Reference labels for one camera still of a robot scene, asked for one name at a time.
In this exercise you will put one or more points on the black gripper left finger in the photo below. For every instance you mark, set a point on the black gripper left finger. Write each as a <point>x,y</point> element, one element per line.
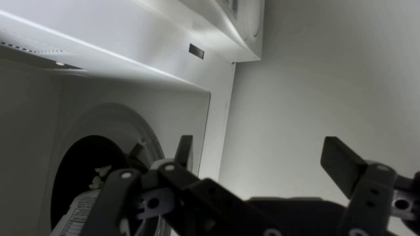
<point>192,197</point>

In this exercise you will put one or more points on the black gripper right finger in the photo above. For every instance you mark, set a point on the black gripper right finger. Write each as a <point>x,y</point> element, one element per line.
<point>372,192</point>

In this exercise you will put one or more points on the black bowl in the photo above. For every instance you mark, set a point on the black bowl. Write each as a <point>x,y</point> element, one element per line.
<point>81,162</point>

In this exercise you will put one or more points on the white microwave oven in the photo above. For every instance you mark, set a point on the white microwave oven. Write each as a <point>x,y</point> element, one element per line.
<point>132,53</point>

